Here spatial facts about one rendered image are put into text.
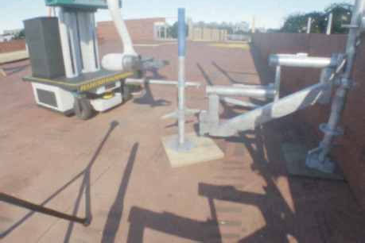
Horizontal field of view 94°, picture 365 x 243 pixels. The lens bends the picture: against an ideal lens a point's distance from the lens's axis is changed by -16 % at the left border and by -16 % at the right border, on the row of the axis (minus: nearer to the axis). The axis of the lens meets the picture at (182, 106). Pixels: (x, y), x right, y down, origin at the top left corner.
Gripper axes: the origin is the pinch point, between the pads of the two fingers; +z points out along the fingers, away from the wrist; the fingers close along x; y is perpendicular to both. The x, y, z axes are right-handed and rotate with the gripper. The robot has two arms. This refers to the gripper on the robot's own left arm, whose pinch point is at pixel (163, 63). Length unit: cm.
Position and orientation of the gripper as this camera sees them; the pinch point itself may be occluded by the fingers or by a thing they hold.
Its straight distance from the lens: 108.0
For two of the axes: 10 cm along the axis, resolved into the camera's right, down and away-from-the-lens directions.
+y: 0.0, -9.3, -3.6
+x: 2.8, -3.5, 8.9
